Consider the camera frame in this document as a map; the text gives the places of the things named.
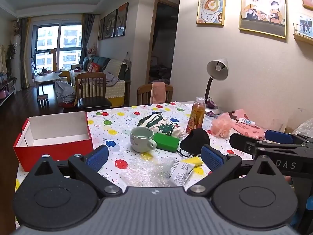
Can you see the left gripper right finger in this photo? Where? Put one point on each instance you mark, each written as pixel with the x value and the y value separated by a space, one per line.
pixel 222 166

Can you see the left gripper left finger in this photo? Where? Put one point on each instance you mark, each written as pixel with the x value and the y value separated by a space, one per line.
pixel 85 168

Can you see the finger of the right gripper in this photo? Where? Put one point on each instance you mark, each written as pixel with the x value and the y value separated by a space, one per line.
pixel 247 144
pixel 286 138

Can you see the yellow sponge cloth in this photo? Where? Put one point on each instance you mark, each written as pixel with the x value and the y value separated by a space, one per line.
pixel 196 161

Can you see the pink bath pouf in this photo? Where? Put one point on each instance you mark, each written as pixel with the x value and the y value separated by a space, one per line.
pixel 221 127

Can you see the black face mask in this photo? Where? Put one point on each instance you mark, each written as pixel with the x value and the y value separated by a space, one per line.
pixel 193 143

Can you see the white printed packet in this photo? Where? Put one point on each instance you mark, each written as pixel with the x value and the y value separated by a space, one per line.
pixel 180 172

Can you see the green sponge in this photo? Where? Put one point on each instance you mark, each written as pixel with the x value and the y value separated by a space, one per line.
pixel 167 143

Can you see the christmas print cloth bag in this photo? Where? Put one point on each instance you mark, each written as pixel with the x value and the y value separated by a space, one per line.
pixel 159 124

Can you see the pink love pouch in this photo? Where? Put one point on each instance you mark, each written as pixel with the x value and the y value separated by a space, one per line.
pixel 246 130

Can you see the white cream tube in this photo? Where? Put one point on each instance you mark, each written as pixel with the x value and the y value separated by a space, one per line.
pixel 247 122

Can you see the red cardboard box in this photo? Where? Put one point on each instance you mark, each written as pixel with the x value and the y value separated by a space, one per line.
pixel 58 135

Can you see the orange tea bottle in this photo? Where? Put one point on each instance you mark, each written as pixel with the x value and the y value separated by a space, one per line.
pixel 197 115

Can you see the pale green mug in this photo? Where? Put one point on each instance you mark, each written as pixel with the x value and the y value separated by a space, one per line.
pixel 141 139

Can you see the balloon print tablecloth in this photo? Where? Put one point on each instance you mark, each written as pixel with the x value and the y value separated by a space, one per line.
pixel 127 153

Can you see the small wooden stool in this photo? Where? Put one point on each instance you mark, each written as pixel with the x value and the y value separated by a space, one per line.
pixel 43 100

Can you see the wooden chair black seat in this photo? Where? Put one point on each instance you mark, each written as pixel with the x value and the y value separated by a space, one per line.
pixel 91 92

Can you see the grey desk lamp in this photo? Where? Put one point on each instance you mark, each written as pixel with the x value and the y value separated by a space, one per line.
pixel 217 70

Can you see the sofa with blankets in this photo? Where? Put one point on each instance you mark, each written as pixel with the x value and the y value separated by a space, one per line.
pixel 117 77

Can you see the pink towel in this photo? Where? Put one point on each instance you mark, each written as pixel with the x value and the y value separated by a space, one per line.
pixel 158 93

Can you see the wooden chair with towel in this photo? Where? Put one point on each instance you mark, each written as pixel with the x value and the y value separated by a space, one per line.
pixel 144 94

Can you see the white coffee table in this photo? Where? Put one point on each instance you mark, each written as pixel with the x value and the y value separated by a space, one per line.
pixel 43 79

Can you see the happy family picture frame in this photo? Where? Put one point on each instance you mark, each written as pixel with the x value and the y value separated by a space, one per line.
pixel 264 16

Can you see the food picture frame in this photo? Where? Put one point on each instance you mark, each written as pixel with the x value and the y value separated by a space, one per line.
pixel 211 12

